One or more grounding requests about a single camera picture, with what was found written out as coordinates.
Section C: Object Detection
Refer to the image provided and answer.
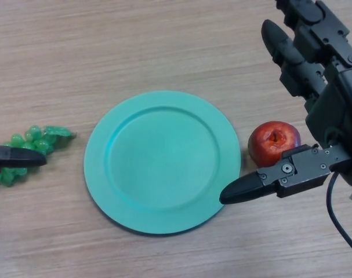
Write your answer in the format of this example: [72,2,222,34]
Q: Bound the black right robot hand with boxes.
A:
[219,0,352,215]

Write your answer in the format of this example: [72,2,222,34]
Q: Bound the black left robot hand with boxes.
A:
[0,144,47,174]

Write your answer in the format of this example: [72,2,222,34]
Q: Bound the green grapes bunch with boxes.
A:
[0,124,78,188]

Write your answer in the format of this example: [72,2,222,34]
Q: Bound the teal round plate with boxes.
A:
[83,90,242,236]

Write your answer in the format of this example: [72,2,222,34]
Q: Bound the red apple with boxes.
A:
[248,120,301,168]

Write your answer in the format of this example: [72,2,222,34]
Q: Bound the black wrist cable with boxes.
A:
[325,172,352,253]

